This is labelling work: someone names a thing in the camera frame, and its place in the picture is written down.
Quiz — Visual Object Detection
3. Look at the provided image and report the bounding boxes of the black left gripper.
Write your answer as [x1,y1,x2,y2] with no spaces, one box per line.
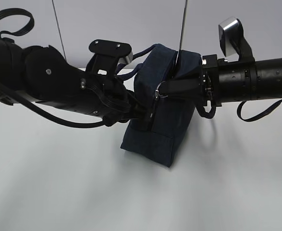
[80,69,155,131]

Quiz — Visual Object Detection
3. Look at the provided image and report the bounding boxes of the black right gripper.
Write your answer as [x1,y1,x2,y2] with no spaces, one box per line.
[159,55,258,107]

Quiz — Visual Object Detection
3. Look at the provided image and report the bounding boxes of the navy blue fabric lunch bag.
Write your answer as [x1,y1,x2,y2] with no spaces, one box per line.
[121,44,201,167]

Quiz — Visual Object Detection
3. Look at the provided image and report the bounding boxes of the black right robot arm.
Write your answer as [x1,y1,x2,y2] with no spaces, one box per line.
[158,55,282,107]

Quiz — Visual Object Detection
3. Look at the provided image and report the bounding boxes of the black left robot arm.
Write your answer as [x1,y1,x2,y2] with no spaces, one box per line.
[0,39,152,128]

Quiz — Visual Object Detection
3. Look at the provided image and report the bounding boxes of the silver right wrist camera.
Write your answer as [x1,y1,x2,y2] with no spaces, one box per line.
[218,16,255,62]

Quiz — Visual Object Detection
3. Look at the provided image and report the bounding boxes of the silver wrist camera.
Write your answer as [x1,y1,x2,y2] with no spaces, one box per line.
[86,39,133,79]
[218,16,255,62]

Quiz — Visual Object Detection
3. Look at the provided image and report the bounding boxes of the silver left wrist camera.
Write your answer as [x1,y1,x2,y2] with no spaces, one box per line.
[86,39,133,79]

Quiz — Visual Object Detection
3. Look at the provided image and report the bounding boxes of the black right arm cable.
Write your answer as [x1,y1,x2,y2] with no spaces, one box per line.
[236,97,282,122]

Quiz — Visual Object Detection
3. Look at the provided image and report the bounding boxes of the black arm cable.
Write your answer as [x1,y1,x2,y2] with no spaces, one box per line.
[0,8,112,129]
[236,97,282,122]

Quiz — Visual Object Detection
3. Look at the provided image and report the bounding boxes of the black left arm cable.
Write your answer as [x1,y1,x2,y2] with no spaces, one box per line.
[0,8,112,129]

